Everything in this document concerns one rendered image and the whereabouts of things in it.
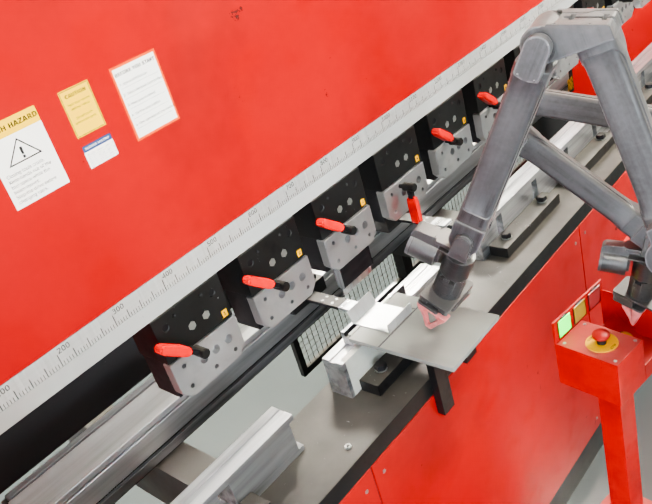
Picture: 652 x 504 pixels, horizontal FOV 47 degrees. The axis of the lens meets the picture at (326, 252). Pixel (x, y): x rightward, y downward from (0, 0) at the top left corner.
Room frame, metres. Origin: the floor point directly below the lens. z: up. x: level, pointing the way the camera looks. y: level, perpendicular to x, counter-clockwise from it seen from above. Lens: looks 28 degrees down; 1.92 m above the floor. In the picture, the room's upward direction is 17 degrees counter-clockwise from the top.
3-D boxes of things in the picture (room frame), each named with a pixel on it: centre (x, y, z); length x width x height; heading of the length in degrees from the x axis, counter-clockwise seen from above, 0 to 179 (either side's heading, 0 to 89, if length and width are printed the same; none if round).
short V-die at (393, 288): (1.41, -0.06, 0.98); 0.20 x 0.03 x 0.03; 131
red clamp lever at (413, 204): (1.45, -0.21, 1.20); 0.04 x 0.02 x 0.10; 41
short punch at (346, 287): (1.40, -0.05, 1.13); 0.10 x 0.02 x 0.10; 131
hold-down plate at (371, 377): (1.38, -0.12, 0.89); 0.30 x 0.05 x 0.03; 131
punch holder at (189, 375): (1.11, 0.27, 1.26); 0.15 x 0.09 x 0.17; 131
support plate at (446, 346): (1.28, -0.15, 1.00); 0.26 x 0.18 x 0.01; 41
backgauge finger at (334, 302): (1.52, 0.05, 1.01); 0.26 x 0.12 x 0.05; 41
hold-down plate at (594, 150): (2.02, -0.84, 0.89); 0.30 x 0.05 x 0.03; 131
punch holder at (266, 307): (1.24, 0.12, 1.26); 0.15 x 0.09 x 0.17; 131
